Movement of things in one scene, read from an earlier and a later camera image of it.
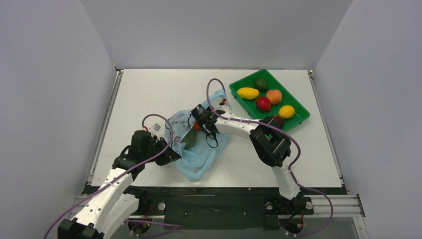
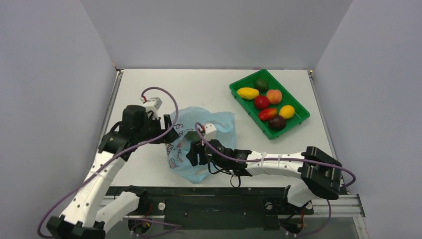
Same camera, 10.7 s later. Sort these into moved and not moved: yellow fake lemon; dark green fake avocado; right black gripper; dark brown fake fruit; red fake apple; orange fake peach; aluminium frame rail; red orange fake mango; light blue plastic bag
Moved: red orange fake mango; light blue plastic bag; right black gripper
Not moved: orange fake peach; yellow fake lemon; dark brown fake fruit; dark green fake avocado; red fake apple; aluminium frame rail
